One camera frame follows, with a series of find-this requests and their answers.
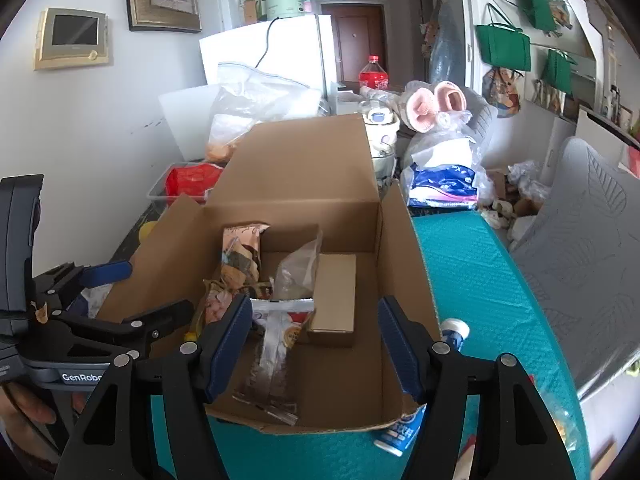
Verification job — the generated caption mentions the clear plastic container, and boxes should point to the clear plastic container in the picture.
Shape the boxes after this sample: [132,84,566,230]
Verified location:
[146,161,221,207]

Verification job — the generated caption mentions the small printed bag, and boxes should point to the small printed bag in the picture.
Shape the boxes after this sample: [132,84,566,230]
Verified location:
[550,0,573,28]

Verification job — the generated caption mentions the white foam board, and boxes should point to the white foam board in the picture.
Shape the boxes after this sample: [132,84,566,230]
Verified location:
[159,84,221,161]

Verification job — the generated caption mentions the black kettle cable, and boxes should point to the black kettle cable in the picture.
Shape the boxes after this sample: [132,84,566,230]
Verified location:
[256,17,281,68]

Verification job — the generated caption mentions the white clear snack packet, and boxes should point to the white clear snack packet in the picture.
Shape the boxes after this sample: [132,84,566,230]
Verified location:
[232,296,316,426]

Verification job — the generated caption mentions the white fridge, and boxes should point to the white fridge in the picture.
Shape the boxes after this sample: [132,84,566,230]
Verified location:
[199,14,335,106]

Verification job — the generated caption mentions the tall white cabinet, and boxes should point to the tall white cabinet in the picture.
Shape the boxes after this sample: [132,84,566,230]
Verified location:
[537,110,576,186]

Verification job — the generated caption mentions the crumpled clear plastic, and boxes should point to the crumpled clear plastic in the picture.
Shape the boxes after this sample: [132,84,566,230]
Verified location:
[507,160,551,206]

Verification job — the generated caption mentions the grey leaf pattern chair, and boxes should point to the grey leaf pattern chair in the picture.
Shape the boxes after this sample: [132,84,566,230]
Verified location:
[510,136,640,403]

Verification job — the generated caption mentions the brown door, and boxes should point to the brown door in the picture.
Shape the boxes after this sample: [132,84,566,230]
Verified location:
[321,4,388,83]

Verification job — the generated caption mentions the small blue white tube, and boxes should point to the small blue white tube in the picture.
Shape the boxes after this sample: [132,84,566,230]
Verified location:
[440,317,471,350]

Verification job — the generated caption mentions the large green tote bag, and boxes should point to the large green tote bag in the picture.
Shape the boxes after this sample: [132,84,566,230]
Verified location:
[474,4,532,72]

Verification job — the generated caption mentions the blue plastic garment cover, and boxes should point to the blue plastic garment cover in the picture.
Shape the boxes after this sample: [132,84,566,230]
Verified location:
[429,0,466,86]

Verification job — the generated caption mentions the wall intercom panel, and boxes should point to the wall intercom panel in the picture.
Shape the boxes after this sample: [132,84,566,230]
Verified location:
[34,8,111,71]

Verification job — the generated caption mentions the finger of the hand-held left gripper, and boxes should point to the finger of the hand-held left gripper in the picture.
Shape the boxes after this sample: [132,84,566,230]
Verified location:
[47,299,195,361]
[32,260,134,311]

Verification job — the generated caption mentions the brown cardboard piece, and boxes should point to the brown cardboard piece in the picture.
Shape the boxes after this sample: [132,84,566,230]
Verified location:
[487,170,538,216]

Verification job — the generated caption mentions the clear packet grey contents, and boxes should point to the clear packet grey contents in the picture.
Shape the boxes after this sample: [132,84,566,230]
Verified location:
[272,230,323,301]

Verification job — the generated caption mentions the small green tote bag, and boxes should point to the small green tote bag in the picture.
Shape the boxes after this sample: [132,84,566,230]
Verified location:
[540,49,578,96]

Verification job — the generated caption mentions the pink brown snack packet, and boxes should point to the pink brown snack packet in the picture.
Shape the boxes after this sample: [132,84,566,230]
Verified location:
[192,280,236,341]

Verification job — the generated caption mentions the clear plastic bag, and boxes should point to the clear plastic bag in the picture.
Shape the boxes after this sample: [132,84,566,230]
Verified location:
[405,110,488,196]

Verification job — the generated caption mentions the person's left hand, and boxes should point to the person's left hand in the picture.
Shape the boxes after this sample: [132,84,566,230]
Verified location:
[0,382,88,433]

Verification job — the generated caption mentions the large cardboard box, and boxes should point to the large cardboard box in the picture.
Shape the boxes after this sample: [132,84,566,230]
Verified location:
[95,114,443,436]

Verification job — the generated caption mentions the red label cola bottle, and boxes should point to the red label cola bottle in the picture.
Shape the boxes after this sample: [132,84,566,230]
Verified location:
[359,55,390,92]

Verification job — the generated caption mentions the green tote bag long handles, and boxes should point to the green tote bag long handles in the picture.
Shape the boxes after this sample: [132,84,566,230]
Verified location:
[497,0,558,33]

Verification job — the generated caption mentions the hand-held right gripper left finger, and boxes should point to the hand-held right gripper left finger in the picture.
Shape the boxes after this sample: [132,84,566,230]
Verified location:
[52,293,254,480]

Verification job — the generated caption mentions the white sideboard cabinet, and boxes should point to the white sideboard cabinet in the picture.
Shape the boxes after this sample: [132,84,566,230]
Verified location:
[575,105,640,166]

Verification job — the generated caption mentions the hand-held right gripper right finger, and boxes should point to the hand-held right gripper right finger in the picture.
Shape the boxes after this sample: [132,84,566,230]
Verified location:
[377,296,563,480]

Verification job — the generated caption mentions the red packet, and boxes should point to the red packet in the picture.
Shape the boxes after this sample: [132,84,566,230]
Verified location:
[165,164,223,206]

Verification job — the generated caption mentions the clear zip bag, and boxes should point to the clear zip bag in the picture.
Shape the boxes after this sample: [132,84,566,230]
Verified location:
[207,62,323,163]

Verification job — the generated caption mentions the blue tissue pack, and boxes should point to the blue tissue pack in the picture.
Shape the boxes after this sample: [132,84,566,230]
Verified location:
[407,164,480,210]

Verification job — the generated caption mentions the small closed cardboard box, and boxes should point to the small closed cardboard box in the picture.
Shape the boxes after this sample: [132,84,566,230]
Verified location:
[306,253,357,348]

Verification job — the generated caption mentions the pink fluffy slipper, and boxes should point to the pink fluffy slipper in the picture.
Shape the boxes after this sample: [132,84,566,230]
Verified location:
[432,81,468,113]
[404,87,443,133]

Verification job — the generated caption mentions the printed tote bag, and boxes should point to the printed tote bag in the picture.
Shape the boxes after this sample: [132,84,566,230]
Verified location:
[481,66,525,118]

